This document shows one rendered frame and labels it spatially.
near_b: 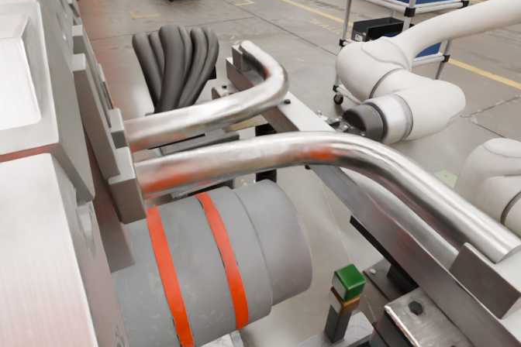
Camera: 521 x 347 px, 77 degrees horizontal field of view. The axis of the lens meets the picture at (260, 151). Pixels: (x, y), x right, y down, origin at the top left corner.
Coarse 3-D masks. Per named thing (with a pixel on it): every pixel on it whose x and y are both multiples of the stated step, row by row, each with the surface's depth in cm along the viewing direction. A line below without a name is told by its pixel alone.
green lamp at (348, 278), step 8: (352, 264) 56; (336, 272) 55; (344, 272) 55; (352, 272) 55; (336, 280) 55; (344, 280) 53; (352, 280) 53; (360, 280) 53; (336, 288) 55; (344, 288) 53; (352, 288) 52; (360, 288) 54; (344, 296) 54; (352, 296) 54
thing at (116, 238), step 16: (96, 176) 21; (96, 192) 21; (96, 208) 22; (112, 208) 22; (112, 224) 23; (128, 224) 29; (112, 240) 24; (128, 240) 25; (112, 256) 25; (128, 256) 26; (112, 272) 26
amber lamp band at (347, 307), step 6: (330, 288) 58; (330, 294) 58; (336, 294) 57; (330, 300) 59; (336, 300) 57; (354, 300) 56; (336, 306) 57; (342, 306) 55; (348, 306) 56; (354, 306) 57; (336, 312) 58; (342, 312) 56; (348, 312) 57
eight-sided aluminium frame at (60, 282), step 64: (0, 0) 11; (64, 0) 21; (0, 64) 8; (64, 64) 11; (0, 128) 8; (64, 128) 8; (0, 192) 7; (64, 192) 8; (0, 256) 7; (64, 256) 7; (0, 320) 7; (64, 320) 7
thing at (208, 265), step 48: (240, 192) 34; (144, 240) 28; (192, 240) 28; (240, 240) 29; (288, 240) 31; (144, 288) 26; (192, 288) 27; (240, 288) 28; (288, 288) 31; (144, 336) 25; (192, 336) 27
